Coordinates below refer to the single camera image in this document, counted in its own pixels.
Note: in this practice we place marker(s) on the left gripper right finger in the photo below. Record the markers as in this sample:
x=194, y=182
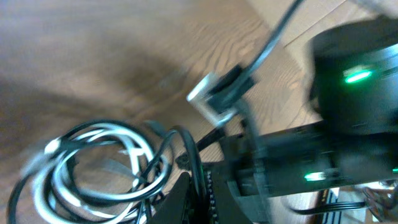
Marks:
x=222, y=207

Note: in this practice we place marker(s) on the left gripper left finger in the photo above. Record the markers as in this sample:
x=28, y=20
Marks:
x=176, y=207

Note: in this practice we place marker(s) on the black usb cable thick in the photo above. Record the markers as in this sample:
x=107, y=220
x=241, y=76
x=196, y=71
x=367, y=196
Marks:
x=150, y=171

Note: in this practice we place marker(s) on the black usb cable thin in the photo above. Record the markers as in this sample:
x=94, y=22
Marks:
x=177, y=155

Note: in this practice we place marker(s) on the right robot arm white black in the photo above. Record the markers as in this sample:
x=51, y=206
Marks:
x=354, y=91

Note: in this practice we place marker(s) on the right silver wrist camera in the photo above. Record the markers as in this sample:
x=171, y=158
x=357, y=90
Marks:
x=213, y=98

